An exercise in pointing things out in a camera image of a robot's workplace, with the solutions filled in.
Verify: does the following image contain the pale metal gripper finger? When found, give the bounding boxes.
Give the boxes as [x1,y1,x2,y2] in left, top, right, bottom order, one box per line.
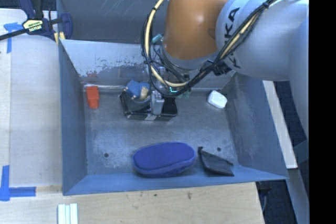
[150,90,165,116]

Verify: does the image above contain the black rectangular box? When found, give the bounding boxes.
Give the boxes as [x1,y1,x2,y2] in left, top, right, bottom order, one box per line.
[119,91,179,121]

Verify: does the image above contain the blue toy figure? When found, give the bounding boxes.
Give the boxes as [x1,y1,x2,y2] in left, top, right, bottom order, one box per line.
[123,79,151,102]

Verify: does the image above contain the grey metal bin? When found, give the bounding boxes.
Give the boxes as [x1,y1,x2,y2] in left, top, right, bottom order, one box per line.
[55,0,290,196]

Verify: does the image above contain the blue oval pouch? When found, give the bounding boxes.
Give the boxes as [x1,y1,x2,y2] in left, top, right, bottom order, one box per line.
[132,142,196,178]

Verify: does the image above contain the white rounded block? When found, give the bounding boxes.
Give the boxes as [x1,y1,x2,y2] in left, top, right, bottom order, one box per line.
[207,90,228,110]

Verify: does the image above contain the orange-red plastic block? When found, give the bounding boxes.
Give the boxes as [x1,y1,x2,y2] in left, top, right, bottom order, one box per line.
[85,85,100,110]

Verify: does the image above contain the black folded cloth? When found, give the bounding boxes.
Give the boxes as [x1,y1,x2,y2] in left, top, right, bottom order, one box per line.
[197,146,235,177]

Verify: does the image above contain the pale wood board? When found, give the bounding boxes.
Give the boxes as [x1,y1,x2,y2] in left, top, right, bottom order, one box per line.
[0,8,64,189]

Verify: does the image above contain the black cylinder on white bracket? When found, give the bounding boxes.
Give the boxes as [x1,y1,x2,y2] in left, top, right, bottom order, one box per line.
[210,60,233,76]

